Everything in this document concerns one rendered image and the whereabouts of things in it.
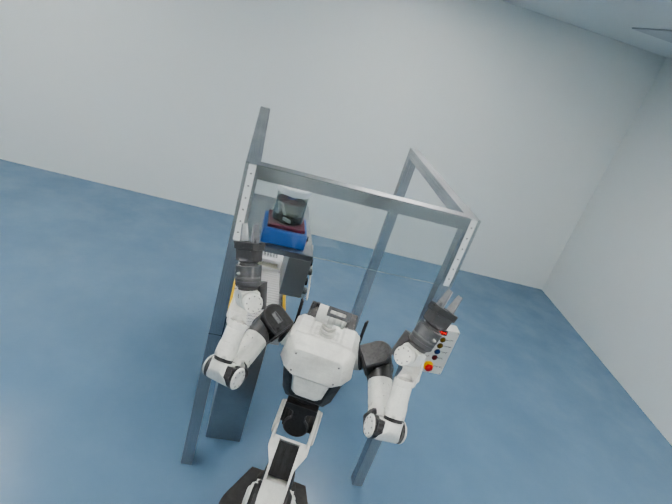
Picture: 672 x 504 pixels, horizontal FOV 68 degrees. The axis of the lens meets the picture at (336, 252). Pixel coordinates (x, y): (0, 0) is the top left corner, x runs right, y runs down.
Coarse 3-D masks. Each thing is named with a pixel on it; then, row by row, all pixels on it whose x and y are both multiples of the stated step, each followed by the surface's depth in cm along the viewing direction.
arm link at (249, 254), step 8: (240, 248) 166; (248, 248) 164; (256, 248) 163; (264, 248) 165; (240, 256) 167; (248, 256) 164; (256, 256) 165; (240, 264) 166; (248, 264) 165; (256, 264) 167; (240, 272) 164; (248, 272) 164; (256, 272) 165
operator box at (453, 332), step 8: (424, 320) 236; (448, 328) 235; (456, 328) 238; (448, 336) 235; (456, 336) 236; (448, 344) 238; (432, 352) 239; (440, 352) 239; (448, 352) 240; (432, 360) 241; (440, 360) 242; (440, 368) 244
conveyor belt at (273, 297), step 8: (264, 272) 288; (272, 272) 291; (264, 280) 280; (272, 280) 283; (272, 288) 275; (272, 296) 268; (280, 296) 270; (280, 304) 263; (248, 312) 248; (248, 320) 242
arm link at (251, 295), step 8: (240, 280) 164; (248, 280) 164; (256, 280) 166; (240, 288) 166; (248, 288) 166; (256, 288) 168; (264, 288) 170; (240, 296) 165; (248, 296) 163; (256, 296) 164; (264, 296) 170; (240, 304) 166; (248, 304) 163; (256, 304) 164; (264, 304) 171; (256, 312) 165
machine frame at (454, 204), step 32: (256, 128) 248; (256, 160) 201; (416, 160) 300; (448, 192) 244; (224, 288) 220; (448, 288) 230; (224, 320) 228; (192, 416) 252; (192, 448) 262; (352, 480) 287
